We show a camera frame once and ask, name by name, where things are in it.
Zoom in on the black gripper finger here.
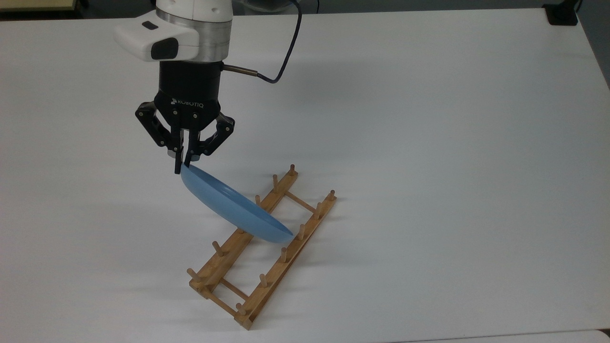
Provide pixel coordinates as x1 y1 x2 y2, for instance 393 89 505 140
184 112 236 168
135 99 184 175

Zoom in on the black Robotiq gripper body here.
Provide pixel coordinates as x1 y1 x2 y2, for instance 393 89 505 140
158 61 224 132

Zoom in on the blue round plate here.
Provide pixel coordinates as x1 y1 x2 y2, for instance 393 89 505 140
180 163 294 244

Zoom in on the wooden plate rack with pegs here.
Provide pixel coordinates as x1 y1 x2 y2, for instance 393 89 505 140
187 164 337 331

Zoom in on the light wooden board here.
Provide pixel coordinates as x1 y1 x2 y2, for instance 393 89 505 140
0 0 77 11

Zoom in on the black table clamp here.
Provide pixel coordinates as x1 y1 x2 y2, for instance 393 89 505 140
543 0 580 26

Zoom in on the dark gripper cable with plug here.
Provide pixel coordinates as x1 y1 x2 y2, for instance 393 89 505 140
222 0 303 85

